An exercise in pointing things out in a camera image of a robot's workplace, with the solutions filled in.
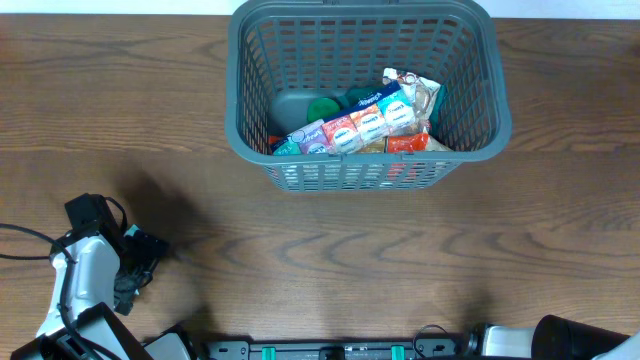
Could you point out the green lid jar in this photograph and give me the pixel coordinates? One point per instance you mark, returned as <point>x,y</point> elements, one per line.
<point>321,108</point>

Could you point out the brown white snack bag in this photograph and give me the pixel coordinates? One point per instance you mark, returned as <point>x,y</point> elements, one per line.
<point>421,92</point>

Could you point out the Kleenex tissue multipack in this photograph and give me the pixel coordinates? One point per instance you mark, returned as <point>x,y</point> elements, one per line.
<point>372,118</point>

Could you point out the green Nescafe bag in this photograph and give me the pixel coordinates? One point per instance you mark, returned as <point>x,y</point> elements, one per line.
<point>354,95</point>

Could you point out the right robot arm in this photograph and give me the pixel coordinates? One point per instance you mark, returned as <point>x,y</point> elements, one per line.
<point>553,337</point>

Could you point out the white teal small packet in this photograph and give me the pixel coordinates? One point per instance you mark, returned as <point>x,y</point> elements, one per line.
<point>133,231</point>

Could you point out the grey plastic basket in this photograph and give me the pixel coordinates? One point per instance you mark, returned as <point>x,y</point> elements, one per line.
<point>285,54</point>

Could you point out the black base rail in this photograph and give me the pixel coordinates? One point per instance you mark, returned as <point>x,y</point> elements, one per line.
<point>431,347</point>

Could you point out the red spaghetti packet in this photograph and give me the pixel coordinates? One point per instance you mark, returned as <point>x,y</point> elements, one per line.
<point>394,144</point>

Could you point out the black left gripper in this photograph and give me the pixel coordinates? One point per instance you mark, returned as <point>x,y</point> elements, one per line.
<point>125,287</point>

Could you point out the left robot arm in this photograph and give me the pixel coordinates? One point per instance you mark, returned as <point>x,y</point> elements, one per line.
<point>75,329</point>

